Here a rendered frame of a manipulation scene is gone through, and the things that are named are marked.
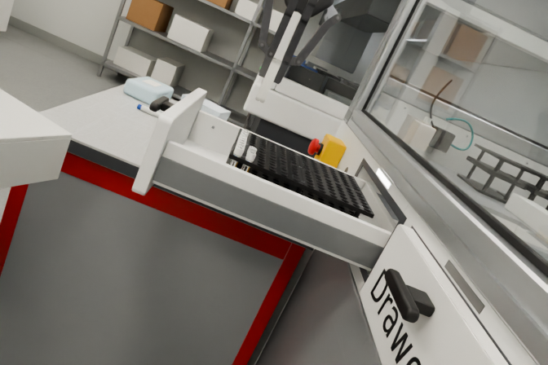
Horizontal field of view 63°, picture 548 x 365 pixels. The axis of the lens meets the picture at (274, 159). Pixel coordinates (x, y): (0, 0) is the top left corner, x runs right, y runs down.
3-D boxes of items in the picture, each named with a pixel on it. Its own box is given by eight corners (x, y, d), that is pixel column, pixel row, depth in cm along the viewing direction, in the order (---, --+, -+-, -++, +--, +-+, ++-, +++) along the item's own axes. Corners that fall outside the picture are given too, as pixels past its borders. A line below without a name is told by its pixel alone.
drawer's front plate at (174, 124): (130, 192, 57) (159, 114, 54) (178, 140, 85) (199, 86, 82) (143, 197, 57) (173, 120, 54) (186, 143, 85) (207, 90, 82)
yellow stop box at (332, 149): (313, 166, 102) (327, 138, 100) (311, 158, 108) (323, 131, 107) (333, 175, 102) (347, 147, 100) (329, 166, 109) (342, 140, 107)
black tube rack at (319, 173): (213, 194, 63) (230, 153, 61) (226, 160, 80) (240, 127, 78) (354, 252, 65) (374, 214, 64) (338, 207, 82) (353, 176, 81)
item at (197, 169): (151, 183, 58) (166, 142, 57) (187, 138, 83) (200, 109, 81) (421, 292, 62) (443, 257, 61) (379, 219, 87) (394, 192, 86)
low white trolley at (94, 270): (-69, 430, 98) (21, 116, 79) (61, 279, 158) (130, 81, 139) (178, 511, 104) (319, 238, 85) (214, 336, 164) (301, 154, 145)
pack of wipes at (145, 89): (152, 107, 122) (158, 91, 121) (121, 92, 122) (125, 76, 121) (170, 101, 136) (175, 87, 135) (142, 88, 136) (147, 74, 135)
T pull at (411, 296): (402, 322, 38) (410, 309, 37) (382, 276, 45) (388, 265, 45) (439, 336, 38) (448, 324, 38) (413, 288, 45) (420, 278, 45)
